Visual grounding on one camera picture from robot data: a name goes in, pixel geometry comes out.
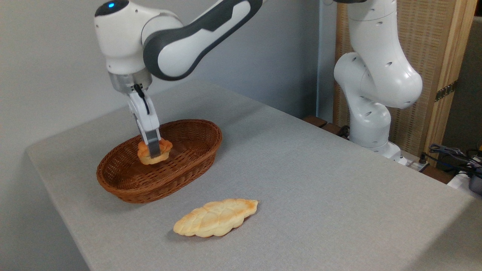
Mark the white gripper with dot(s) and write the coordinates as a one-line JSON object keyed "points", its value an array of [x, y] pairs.
{"points": [[145, 118]]}

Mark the small round tart bread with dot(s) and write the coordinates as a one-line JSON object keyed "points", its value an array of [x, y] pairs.
{"points": [[143, 153]]}

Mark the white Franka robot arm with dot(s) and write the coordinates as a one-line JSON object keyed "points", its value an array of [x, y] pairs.
{"points": [[376, 75]]}

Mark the braided leaf-shaped bread loaf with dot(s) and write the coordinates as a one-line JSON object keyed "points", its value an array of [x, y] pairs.
{"points": [[214, 218]]}

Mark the brown oval wicker basket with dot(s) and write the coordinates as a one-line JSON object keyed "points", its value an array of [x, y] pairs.
{"points": [[124, 177]]}

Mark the wooden rattan folding screen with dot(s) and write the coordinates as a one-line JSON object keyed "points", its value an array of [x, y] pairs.
{"points": [[425, 34]]}

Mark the metal screen hinge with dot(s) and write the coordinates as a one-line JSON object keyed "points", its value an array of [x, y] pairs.
{"points": [[446, 90]]}

